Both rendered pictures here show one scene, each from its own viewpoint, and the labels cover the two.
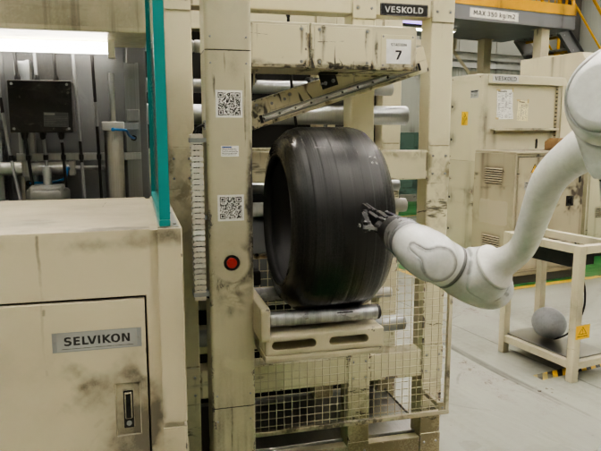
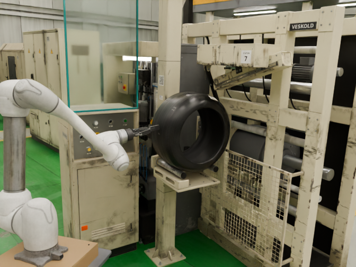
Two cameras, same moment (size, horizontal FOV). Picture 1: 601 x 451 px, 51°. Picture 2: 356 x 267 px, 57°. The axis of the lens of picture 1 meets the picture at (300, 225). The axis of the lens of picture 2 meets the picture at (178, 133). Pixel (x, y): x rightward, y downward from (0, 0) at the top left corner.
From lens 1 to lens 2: 2.50 m
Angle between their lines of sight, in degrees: 71
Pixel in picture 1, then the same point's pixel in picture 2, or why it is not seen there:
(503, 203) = not seen: outside the picture
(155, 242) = not seen: hidden behind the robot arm
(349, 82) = (246, 71)
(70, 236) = not seen: hidden behind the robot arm
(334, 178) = (159, 113)
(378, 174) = (170, 115)
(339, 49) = (224, 56)
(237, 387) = (160, 184)
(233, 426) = (159, 196)
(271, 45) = (204, 54)
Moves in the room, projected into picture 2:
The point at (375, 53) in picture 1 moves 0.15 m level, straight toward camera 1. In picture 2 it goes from (237, 58) to (215, 56)
